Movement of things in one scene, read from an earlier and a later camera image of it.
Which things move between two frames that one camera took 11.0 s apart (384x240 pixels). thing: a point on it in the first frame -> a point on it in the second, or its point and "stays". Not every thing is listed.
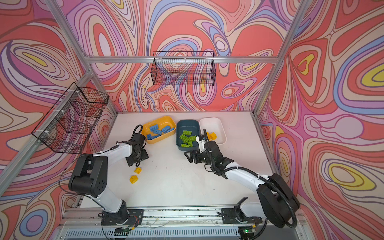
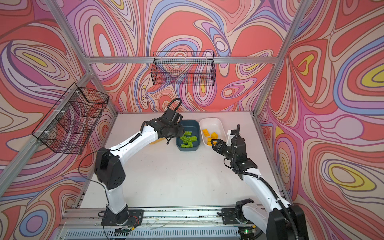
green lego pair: x=184 y=138 stays
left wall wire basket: x=67 y=126 stays
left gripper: x=145 y=155 -> x=181 y=132
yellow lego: x=213 y=136 stays
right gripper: x=196 y=153 -> x=221 y=144
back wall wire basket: x=183 y=68 stays
